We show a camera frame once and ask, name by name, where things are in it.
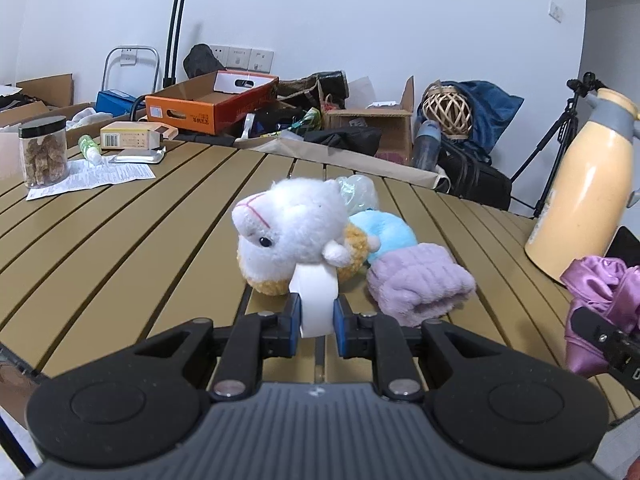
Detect white plush hamster toy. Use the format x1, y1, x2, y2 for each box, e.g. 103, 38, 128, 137
231, 177, 382, 295

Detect black cloth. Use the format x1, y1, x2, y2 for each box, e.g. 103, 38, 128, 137
182, 43, 227, 81

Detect yellow thermos jug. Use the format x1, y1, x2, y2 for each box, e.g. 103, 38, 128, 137
524, 87, 640, 286

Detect purple satin cloth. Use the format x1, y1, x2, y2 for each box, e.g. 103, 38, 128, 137
560, 255, 640, 377

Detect small green bottle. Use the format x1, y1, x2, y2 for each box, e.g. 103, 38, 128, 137
77, 135, 103, 165

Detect clear snack jar black lid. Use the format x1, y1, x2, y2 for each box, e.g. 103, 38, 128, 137
18, 115, 70, 190

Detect grey water bottle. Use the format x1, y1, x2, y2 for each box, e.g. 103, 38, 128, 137
412, 119, 443, 173

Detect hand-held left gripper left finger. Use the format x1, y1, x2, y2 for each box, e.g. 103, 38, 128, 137
132, 292, 303, 403

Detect white wall socket row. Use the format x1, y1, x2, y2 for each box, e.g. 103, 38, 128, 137
209, 44, 275, 73

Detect black tripod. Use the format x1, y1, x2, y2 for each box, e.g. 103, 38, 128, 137
510, 72, 608, 219

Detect silver folding handcart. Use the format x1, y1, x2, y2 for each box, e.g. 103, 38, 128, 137
101, 46, 161, 103

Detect orange cardboard box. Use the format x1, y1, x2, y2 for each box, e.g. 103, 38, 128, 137
145, 70, 280, 136

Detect woven rattan ball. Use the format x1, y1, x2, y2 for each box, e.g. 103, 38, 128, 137
422, 86, 473, 137

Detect printed paper leaflet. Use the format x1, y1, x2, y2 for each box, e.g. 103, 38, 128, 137
25, 157, 157, 202

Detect light blue plush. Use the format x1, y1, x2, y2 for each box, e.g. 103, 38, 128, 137
348, 210, 418, 265

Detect clear plastic bag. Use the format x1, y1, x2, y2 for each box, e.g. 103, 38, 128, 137
334, 175, 381, 217

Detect black bag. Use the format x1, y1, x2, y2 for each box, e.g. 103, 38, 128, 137
437, 137, 513, 212

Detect open brown cardboard box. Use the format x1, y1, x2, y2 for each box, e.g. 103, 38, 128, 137
320, 76, 416, 161

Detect black phone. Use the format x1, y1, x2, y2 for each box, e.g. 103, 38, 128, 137
604, 226, 640, 270

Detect yellow carton box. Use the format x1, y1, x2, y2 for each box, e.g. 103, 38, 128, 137
100, 121, 179, 151

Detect brown paper sheet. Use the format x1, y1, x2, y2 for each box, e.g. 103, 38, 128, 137
234, 132, 451, 193

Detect blue box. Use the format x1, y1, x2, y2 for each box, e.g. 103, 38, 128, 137
95, 89, 138, 116

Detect black jacket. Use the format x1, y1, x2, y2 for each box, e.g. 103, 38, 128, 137
302, 126, 383, 157

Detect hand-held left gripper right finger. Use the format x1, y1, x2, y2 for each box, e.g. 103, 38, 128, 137
332, 294, 506, 403

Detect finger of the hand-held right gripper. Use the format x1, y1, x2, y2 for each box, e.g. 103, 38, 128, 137
570, 306, 640, 403

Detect silver blister pack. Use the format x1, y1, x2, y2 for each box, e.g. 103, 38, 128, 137
109, 147, 167, 165

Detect tan folding table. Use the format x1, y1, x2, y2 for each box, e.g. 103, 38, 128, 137
0, 137, 640, 426

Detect purple fluffy towel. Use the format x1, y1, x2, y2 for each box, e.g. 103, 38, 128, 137
366, 242, 477, 328

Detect white tape roll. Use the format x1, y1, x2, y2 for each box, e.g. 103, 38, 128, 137
289, 262, 340, 339

